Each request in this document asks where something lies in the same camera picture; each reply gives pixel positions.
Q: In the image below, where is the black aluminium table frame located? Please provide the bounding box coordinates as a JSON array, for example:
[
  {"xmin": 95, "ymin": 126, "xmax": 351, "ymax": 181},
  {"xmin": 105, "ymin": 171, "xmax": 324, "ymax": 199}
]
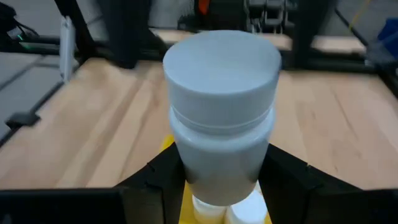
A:
[{"xmin": 0, "ymin": 0, "xmax": 398, "ymax": 147}]

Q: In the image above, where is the silver frame bracket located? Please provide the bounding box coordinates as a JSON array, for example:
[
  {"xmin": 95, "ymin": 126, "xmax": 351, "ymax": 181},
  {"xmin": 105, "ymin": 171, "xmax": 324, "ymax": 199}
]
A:
[{"xmin": 58, "ymin": 15, "xmax": 77, "ymax": 83}]

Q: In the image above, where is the yellow hanging cable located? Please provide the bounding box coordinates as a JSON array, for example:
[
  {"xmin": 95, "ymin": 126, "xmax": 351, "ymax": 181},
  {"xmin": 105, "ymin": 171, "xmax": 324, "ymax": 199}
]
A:
[{"xmin": 349, "ymin": 0, "xmax": 373, "ymax": 31}]

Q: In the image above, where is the white pill bottle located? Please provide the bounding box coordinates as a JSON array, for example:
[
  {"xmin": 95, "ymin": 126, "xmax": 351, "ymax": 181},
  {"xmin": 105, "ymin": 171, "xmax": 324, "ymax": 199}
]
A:
[
  {"xmin": 192, "ymin": 194, "xmax": 228, "ymax": 224},
  {"xmin": 225, "ymin": 188, "xmax": 269, "ymax": 224},
  {"xmin": 162, "ymin": 29, "xmax": 282, "ymax": 208}
]

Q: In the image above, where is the blue plastic bin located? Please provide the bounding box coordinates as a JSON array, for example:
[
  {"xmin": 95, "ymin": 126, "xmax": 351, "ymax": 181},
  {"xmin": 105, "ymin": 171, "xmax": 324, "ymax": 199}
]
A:
[{"xmin": 377, "ymin": 17, "xmax": 398, "ymax": 60}]

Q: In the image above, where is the yellow plastic basket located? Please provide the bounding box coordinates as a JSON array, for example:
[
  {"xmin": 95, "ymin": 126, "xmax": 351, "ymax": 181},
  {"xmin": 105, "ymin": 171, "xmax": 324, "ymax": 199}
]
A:
[{"xmin": 160, "ymin": 133, "xmax": 273, "ymax": 224}]

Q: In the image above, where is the black frame clip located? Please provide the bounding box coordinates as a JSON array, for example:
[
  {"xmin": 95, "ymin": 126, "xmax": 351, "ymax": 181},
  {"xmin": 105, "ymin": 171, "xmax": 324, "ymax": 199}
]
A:
[{"xmin": 5, "ymin": 112, "xmax": 41, "ymax": 130}]

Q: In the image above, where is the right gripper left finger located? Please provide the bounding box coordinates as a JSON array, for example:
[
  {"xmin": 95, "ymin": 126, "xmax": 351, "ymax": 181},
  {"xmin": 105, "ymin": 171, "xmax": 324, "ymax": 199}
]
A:
[{"xmin": 116, "ymin": 142, "xmax": 188, "ymax": 224}]

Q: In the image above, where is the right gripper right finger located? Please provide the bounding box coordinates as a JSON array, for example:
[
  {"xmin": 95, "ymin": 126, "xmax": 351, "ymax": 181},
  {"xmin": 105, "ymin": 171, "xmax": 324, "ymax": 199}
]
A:
[{"xmin": 259, "ymin": 142, "xmax": 362, "ymax": 224}]

